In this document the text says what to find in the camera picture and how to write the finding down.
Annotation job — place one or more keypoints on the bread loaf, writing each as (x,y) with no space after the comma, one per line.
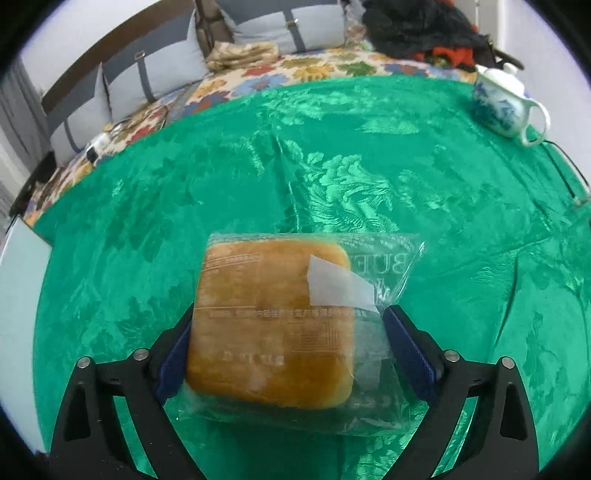
(272,332)

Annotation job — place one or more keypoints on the red garment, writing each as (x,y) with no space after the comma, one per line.
(455,54)

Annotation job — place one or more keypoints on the black jacket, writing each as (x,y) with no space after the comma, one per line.
(415,23)

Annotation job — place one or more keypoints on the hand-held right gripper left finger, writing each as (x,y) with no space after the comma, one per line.
(173,364)

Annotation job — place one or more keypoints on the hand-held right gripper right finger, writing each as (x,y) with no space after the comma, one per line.
(408,355)

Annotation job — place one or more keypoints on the folded tan patterned cloth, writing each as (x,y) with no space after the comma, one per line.
(240,53)

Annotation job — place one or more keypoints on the grey curtain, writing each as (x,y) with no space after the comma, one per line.
(18,115)

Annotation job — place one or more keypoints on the green patterned blanket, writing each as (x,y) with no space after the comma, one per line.
(323,175)

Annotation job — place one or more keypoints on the dark bedside clutter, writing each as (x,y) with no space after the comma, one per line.
(27,194)

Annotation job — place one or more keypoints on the floral bed sheet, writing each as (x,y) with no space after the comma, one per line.
(300,69)

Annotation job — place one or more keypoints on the white box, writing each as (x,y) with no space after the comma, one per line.
(18,286)

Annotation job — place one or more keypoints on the blue white teapot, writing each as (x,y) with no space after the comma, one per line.
(501,104)

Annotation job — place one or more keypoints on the brown headboard panel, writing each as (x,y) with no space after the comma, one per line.
(92,55)
(205,23)

